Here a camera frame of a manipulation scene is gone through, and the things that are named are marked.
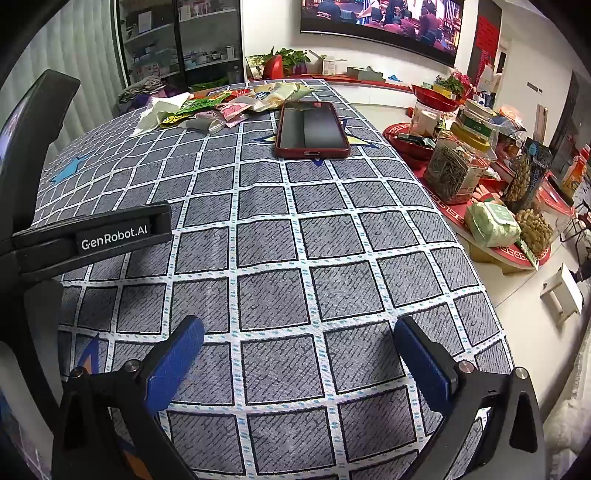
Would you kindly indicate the white jar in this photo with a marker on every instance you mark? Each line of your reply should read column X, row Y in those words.
column 425, row 117

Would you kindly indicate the green potted plant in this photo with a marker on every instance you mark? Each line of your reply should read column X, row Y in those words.
column 291, row 57

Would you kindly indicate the printed cardboard box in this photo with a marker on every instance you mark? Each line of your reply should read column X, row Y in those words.
column 254, row 65

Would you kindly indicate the round red tray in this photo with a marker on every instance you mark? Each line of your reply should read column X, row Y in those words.
column 406, row 143

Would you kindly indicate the red patterned table mat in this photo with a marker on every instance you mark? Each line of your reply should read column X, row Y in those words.
column 457, row 214

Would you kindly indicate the dark bag of nuts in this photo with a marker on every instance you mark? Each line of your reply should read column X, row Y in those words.
column 526, row 170

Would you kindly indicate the white cloth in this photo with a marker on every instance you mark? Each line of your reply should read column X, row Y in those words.
column 159, row 110

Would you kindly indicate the white carton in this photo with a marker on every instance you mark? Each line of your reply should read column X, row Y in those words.
column 330, row 64

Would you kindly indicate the pile of snack packets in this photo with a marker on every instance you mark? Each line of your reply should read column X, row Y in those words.
column 231, row 108

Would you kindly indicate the grey checkered blanket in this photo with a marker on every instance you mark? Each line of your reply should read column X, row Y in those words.
column 277, row 230

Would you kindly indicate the stack of round tins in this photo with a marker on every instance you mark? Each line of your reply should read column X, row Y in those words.
column 475, row 117

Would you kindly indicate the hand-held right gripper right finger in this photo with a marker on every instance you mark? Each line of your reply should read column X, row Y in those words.
column 420, row 364

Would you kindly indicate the red wall hanging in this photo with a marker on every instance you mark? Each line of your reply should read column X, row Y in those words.
column 485, row 39

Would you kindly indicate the wall television screen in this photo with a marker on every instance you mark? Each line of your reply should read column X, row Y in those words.
column 383, row 23

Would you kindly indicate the glass door cabinet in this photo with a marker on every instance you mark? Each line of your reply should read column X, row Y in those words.
column 203, row 37

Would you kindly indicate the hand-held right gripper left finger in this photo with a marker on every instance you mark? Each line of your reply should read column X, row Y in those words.
column 175, row 355

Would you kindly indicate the smartphone in red case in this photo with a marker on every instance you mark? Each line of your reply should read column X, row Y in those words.
column 311, row 131

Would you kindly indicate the sunflower seed jar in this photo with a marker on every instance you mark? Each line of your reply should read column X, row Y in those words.
column 450, row 170

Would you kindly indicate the orange carton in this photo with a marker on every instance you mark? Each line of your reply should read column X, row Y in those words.
column 575, row 173

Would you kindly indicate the red bowl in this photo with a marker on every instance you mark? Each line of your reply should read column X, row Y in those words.
column 431, row 99

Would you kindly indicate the green wet wipes packet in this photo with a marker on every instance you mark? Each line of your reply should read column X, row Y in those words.
column 491, row 224

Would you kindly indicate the grey curtain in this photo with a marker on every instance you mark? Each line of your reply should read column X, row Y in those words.
column 83, row 60

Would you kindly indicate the pile of clothes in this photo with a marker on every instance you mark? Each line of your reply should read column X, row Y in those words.
column 143, row 90

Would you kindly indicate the grey tissue box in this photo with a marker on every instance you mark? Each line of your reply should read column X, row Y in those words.
column 364, row 74

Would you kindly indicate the clear bag of peanuts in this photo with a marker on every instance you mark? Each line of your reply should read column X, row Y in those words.
column 535, row 228

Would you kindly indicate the red round container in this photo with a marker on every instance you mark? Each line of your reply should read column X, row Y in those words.
column 275, row 67

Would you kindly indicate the white television console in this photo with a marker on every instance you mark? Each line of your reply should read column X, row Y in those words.
column 369, row 94

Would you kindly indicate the white stool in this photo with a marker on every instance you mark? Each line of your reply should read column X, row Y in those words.
column 561, row 293

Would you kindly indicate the red flowering plant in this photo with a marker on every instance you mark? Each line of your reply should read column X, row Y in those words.
column 455, row 83

